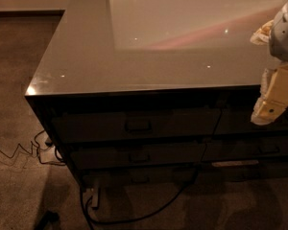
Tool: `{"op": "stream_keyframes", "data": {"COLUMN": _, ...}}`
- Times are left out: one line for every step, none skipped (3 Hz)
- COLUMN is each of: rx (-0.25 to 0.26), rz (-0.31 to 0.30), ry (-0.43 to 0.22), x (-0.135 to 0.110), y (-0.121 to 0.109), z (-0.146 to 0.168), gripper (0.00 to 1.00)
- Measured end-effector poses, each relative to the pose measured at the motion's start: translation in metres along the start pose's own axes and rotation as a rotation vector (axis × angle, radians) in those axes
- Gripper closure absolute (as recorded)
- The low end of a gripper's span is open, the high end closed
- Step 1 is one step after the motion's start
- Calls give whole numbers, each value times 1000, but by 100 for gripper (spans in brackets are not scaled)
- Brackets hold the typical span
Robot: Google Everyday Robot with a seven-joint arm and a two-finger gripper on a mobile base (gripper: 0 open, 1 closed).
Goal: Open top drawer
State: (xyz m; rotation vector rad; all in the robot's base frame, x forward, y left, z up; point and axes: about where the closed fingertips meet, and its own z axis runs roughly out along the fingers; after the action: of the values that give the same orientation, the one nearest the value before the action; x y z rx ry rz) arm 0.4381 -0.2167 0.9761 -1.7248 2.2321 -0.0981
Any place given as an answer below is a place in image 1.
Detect drawer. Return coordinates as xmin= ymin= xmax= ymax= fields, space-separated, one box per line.
xmin=83 ymin=166 xmax=197 ymax=187
xmin=196 ymin=161 xmax=288 ymax=184
xmin=209 ymin=105 xmax=288 ymax=135
xmin=70 ymin=142 xmax=205 ymax=170
xmin=202 ymin=136 xmax=288 ymax=162
xmin=52 ymin=108 xmax=221 ymax=144

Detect thick black cable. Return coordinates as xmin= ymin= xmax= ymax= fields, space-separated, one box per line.
xmin=79 ymin=108 xmax=224 ymax=230

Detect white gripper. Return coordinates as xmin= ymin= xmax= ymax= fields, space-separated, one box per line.
xmin=250 ymin=1 xmax=288 ymax=126

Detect dark counter cabinet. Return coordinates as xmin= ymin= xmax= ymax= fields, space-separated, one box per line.
xmin=26 ymin=0 xmax=288 ymax=188

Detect black floor stand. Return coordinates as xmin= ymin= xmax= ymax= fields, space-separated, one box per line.
xmin=34 ymin=211 xmax=60 ymax=230

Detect thin black wire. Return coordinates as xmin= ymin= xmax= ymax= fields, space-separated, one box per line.
xmin=0 ymin=129 xmax=66 ymax=167

